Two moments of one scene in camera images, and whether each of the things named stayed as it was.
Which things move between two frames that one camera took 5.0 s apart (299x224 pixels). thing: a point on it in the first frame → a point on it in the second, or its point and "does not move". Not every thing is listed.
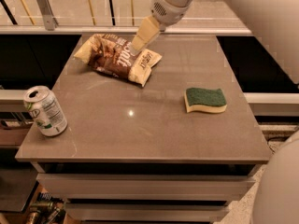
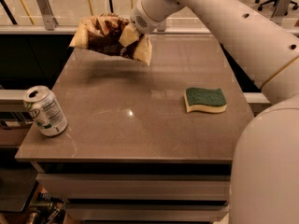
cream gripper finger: (149, 28) → (129, 35)
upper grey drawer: (149, 186) does not move
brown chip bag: (112, 54) → (102, 33)
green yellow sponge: (206, 100) does not move
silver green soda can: (46, 110) does not move
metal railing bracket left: (49, 20) does not move
